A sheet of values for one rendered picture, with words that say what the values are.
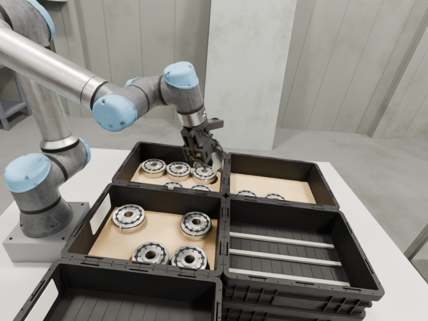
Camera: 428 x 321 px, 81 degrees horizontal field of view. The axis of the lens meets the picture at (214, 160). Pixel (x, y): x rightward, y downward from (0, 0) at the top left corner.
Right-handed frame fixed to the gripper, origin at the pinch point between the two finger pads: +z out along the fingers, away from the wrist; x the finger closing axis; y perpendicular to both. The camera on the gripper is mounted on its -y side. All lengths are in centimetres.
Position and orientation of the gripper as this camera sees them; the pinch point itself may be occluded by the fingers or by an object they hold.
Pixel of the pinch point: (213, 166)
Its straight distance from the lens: 83.1
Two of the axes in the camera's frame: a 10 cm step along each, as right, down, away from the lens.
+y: -4.4, 6.7, -6.0
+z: 2.1, 7.2, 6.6
